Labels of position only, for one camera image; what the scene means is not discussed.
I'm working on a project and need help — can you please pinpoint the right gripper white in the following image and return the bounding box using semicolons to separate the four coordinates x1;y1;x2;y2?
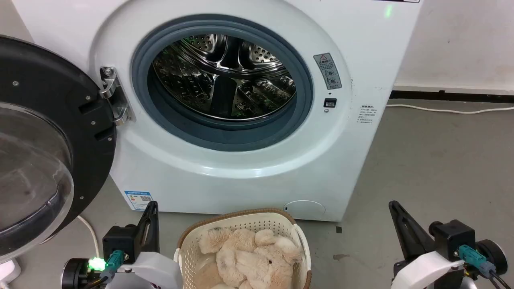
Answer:
388;200;467;289

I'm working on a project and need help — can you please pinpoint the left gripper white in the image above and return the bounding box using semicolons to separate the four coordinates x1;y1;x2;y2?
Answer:
105;201;184;289

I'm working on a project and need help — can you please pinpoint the white front-load washing machine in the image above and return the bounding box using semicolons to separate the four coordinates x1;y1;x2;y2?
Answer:
11;0;424;222

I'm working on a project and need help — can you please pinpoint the blue energy label sticker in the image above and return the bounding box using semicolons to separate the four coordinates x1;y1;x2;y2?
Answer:
124;190;154;212

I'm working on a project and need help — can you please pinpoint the white basket with brown rim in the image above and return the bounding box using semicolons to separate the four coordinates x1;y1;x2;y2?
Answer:
173;208;313;289

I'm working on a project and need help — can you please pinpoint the oval white filter cover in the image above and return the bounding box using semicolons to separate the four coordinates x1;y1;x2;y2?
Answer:
283;200;326;216

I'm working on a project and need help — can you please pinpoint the beige fluffy plush fabric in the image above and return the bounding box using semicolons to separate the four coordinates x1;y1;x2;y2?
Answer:
194;228;304;289

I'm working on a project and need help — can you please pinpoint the grey rubber door gasket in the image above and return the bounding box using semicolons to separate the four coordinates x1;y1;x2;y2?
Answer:
131;19;314;152

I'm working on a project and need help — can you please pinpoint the small printed text label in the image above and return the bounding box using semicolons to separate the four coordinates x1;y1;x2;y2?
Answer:
358;105;379;125

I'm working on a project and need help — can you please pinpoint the chrome door hinge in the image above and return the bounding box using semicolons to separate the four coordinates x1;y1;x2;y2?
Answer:
99;66;133;126

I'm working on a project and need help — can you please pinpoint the black baseboard strip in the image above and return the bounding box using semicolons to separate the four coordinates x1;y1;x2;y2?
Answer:
389;90;514;104

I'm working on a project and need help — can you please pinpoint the white power strip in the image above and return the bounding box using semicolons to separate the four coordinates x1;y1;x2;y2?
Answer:
0;259;22;288

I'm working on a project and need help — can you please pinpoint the black round washer door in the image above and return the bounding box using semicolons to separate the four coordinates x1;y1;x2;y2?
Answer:
0;35;117;264

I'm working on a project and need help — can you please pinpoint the stainless steel washer drum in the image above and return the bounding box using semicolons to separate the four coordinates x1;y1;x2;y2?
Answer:
152;34;297;120

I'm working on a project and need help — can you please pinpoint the grey warning sticker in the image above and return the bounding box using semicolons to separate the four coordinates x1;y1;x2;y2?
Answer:
313;53;343;90

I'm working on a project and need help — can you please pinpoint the left teal cable connector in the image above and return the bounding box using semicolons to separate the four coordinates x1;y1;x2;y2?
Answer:
100;250;126;281

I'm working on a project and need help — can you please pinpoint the teal cable connector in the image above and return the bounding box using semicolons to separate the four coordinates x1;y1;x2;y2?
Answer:
459;244;498;278
100;250;126;281

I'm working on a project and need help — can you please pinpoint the short white floor cable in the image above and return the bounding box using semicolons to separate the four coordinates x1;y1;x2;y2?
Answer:
76;215;100;258

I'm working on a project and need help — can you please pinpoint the right teal cable connector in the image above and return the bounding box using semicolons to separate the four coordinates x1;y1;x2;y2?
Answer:
459;244;498;278

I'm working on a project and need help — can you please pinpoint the long white floor cable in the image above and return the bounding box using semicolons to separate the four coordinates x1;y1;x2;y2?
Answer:
386;104;514;115

